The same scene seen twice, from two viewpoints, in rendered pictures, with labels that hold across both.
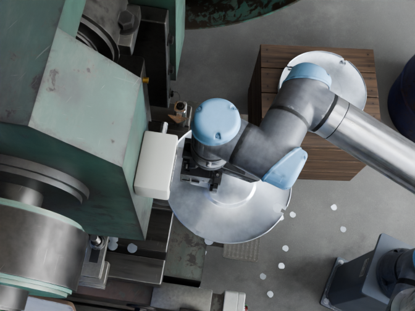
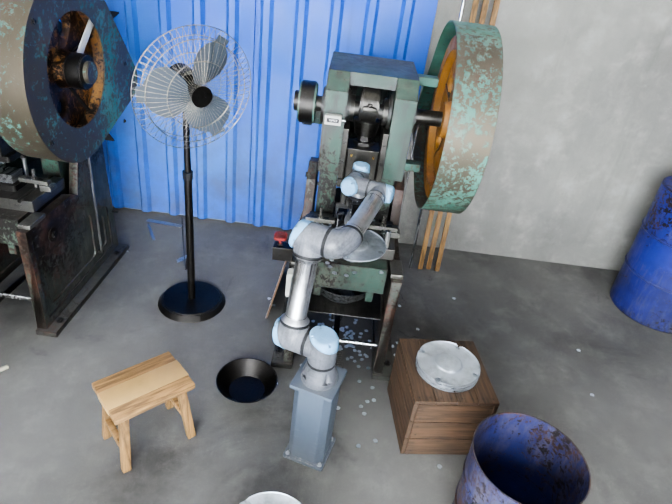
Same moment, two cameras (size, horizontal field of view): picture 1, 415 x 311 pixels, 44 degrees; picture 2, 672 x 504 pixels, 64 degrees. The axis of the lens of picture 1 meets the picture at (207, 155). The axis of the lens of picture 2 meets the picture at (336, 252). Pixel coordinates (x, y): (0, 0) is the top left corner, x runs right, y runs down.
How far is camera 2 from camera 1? 2.21 m
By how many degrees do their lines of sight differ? 60
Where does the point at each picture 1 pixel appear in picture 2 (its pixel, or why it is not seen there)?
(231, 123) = (360, 165)
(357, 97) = (450, 381)
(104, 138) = (331, 84)
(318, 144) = (408, 365)
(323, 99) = (378, 188)
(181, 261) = not seen: hidden behind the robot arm
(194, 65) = not seen: hidden behind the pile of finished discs
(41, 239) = (309, 91)
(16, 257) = (305, 87)
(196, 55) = not seen: hidden behind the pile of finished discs
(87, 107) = (336, 80)
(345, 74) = (466, 376)
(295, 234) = (349, 414)
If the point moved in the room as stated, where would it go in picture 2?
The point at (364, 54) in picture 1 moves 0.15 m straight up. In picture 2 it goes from (492, 397) to (501, 372)
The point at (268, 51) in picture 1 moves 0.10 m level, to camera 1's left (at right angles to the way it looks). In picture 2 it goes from (469, 344) to (466, 331)
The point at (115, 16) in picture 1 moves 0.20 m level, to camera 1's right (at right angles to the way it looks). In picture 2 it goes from (369, 101) to (368, 116)
